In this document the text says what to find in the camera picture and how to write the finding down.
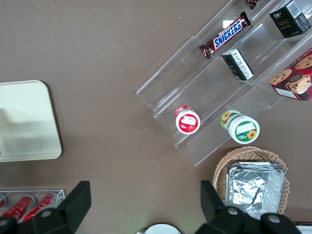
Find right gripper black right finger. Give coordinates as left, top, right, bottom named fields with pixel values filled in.
left=195, top=180, right=303, bottom=234

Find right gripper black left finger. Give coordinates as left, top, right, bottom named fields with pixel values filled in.
left=0, top=180, right=92, bottom=234

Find light wicker basket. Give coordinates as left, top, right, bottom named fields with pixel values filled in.
left=212, top=146, right=291, bottom=215

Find beige plastic tray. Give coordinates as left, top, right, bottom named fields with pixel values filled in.
left=0, top=79, right=63, bottom=163

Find clear acrylic bottle rack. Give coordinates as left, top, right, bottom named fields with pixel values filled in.
left=0, top=188, right=67, bottom=225

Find stacked aluminium foil trays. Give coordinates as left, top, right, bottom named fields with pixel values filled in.
left=225, top=161, right=287, bottom=220

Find green lid sunflower jar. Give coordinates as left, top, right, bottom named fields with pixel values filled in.
left=220, top=110, right=261, bottom=145

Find red lid strawberry jar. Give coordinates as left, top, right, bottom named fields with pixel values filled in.
left=174, top=105, right=201, bottom=135

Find clear acrylic stepped shelf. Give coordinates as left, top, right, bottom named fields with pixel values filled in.
left=136, top=0, right=312, bottom=167

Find small dark green box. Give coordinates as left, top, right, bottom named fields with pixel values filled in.
left=268, top=0, right=312, bottom=39
left=221, top=48, right=255, bottom=81

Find red cookie box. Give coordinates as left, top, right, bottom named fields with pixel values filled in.
left=270, top=47, right=312, bottom=102

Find snickers chocolate bar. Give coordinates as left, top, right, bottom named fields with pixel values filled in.
left=199, top=11, right=252, bottom=60
left=245, top=0, right=260, bottom=10

